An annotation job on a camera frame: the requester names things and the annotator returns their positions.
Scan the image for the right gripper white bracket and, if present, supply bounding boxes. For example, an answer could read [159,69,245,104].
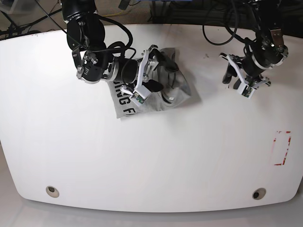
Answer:
[133,44,179,97]

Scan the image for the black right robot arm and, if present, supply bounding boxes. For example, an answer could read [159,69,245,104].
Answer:
[62,0,179,103]

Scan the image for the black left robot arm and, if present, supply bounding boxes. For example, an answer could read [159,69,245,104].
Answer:
[220,0,288,98]

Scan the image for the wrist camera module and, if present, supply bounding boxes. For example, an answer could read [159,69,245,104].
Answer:
[241,86,255,99]
[130,92,145,106]

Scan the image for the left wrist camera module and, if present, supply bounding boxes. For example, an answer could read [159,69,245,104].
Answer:
[241,86,255,99]

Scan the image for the red tape rectangle marking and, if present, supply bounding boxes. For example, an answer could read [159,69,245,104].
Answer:
[271,131,292,166]

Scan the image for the yellow cable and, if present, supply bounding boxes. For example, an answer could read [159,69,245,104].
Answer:
[101,9,125,18]

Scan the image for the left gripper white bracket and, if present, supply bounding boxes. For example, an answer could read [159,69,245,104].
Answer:
[220,52,271,94]

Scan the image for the table grommet hole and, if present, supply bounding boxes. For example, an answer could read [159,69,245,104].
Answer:
[252,188,267,200]
[46,186,60,198]

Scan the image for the grey T-shirt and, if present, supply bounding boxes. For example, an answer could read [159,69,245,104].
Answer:
[107,57,192,118]

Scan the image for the right table grommet hole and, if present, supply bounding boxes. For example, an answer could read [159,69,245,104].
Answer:
[252,188,267,200]

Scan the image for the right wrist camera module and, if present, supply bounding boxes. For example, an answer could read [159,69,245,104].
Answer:
[130,92,145,106]

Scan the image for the left table grommet hole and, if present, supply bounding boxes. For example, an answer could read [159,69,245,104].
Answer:
[46,186,60,198]

